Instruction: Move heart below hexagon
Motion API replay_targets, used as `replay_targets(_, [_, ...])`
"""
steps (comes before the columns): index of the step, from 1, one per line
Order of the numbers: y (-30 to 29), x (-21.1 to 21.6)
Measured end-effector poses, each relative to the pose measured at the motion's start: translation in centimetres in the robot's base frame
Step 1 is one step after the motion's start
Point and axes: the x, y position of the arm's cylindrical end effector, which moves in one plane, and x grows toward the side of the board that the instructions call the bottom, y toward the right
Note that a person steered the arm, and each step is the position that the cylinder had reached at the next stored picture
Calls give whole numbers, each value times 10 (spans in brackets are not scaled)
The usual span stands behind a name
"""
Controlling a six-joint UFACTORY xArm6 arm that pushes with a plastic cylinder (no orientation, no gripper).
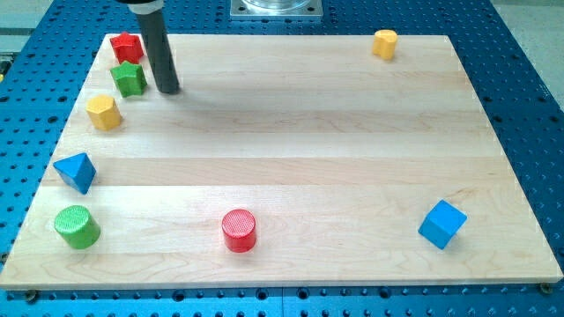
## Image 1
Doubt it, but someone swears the yellow heart block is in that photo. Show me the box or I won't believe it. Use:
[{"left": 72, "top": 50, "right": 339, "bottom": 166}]
[{"left": 372, "top": 29, "right": 398, "bottom": 60}]

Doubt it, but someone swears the yellow hexagon block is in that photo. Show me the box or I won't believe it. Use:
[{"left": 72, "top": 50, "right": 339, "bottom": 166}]
[{"left": 86, "top": 94, "right": 122, "bottom": 131}]

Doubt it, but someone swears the wooden board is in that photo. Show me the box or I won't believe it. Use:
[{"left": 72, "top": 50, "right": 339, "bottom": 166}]
[{"left": 1, "top": 34, "right": 563, "bottom": 290}]

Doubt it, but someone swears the red cylinder block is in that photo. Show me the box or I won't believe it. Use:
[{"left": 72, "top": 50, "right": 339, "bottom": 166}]
[{"left": 221, "top": 209, "right": 256, "bottom": 253}]

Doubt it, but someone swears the green star block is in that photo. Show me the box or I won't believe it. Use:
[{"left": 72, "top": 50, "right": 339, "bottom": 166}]
[{"left": 110, "top": 61, "right": 147, "bottom": 98}]

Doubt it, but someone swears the blue cube block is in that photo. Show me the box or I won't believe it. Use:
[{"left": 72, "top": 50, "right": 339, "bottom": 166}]
[{"left": 418, "top": 200, "right": 467, "bottom": 249}]

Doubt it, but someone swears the red star block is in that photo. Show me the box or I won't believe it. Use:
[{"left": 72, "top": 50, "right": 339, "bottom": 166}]
[{"left": 110, "top": 32, "right": 144, "bottom": 64}]

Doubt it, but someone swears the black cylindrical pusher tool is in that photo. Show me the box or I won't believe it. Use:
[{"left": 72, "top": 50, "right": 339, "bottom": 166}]
[{"left": 117, "top": 0, "right": 180, "bottom": 94}]

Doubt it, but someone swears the blue triangle block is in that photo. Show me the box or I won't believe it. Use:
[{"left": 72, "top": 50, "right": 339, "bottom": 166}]
[{"left": 53, "top": 152, "right": 97, "bottom": 195}]

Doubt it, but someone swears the green cylinder block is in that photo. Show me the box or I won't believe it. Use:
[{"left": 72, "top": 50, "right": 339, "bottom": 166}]
[{"left": 54, "top": 205, "right": 101, "bottom": 249}]

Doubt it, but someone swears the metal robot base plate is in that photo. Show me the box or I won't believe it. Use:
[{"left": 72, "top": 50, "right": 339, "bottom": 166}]
[{"left": 230, "top": 0, "right": 323, "bottom": 20}]

